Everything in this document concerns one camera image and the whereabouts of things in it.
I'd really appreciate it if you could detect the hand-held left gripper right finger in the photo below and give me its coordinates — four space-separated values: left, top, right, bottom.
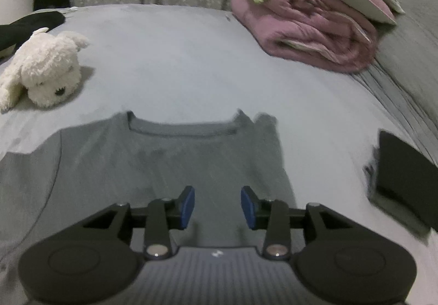
240 185 353 259

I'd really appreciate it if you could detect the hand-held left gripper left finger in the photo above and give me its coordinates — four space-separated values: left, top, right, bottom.
82 185 195 259

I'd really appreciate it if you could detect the grey t-shirt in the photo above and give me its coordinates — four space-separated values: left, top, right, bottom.
0 109 305 292

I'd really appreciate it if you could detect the folded black garment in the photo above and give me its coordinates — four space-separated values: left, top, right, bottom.
374 130 438 237

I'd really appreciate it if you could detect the folded pink quilt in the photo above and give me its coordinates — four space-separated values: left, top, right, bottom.
230 0 379 73

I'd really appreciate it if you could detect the white plush dog toy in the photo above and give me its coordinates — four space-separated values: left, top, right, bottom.
0 27 90 111

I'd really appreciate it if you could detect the grey pillow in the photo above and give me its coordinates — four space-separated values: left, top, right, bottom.
356 0 438 169

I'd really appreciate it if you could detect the crumpled black garment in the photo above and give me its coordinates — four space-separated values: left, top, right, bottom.
0 11 65 56

